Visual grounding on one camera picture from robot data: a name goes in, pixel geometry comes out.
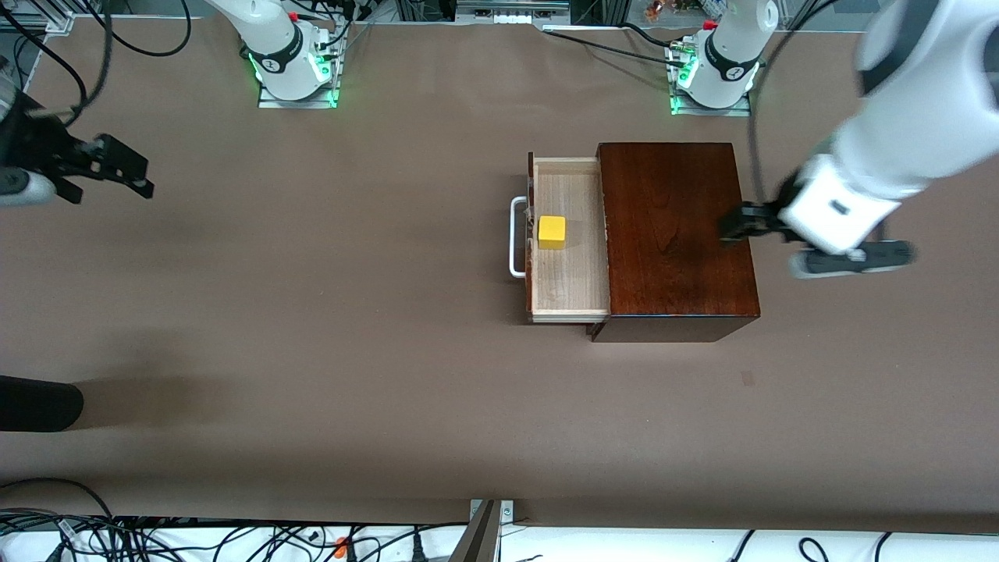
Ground small metal bracket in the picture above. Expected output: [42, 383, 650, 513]
[470, 500, 515, 525]

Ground white drawer handle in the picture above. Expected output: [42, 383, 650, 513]
[510, 196, 533, 279]

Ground tangled black cables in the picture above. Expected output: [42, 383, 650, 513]
[0, 507, 469, 562]

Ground thin black cable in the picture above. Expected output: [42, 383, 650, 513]
[0, 14, 87, 114]

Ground dark brown wooden cabinet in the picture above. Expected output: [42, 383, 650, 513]
[587, 142, 762, 343]

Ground grey metal bar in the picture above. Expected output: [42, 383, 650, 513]
[449, 500, 502, 562]

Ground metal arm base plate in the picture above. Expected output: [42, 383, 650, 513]
[669, 91, 752, 117]
[258, 76, 339, 109]

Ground short black table cable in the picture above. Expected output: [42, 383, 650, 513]
[620, 22, 681, 49]

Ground black arched cable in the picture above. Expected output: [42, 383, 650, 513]
[0, 477, 118, 522]

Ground grey power strip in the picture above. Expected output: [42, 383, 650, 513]
[455, 0, 572, 26]

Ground long black table cable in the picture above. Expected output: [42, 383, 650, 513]
[541, 30, 691, 67]

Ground thick black cable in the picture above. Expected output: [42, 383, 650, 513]
[23, 0, 114, 126]

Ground black ribbed cylinder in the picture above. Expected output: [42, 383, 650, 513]
[0, 375, 85, 433]

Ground looping black cable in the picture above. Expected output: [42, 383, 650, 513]
[108, 0, 193, 58]

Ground aluminium frame profile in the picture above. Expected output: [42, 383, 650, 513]
[0, 0, 76, 34]

